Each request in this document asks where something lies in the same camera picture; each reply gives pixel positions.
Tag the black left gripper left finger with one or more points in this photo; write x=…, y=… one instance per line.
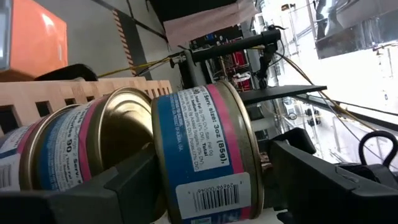
x=77, y=205

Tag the orange black striped strip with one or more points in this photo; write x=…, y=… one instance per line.
x=124, y=40

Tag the beige flat sheet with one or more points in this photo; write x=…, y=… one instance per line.
x=211, y=21

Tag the black metal table frame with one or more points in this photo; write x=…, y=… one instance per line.
x=68, y=73

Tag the yellow paper folder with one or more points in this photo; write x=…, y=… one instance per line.
x=37, y=37

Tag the wooden slatted shelf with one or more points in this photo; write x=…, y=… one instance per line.
x=46, y=90

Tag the black stand pole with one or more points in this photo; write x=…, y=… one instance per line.
x=233, y=46

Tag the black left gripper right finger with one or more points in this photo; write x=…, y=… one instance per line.
x=326, y=199

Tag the pink and blue label can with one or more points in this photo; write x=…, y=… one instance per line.
x=202, y=149

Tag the silver ceiling duct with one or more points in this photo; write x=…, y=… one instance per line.
x=357, y=31

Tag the gold-lid can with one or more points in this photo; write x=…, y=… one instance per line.
x=68, y=146

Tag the grey desk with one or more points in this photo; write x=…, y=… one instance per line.
x=280, y=91

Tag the rack with red items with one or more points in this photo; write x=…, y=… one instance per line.
x=239, y=65

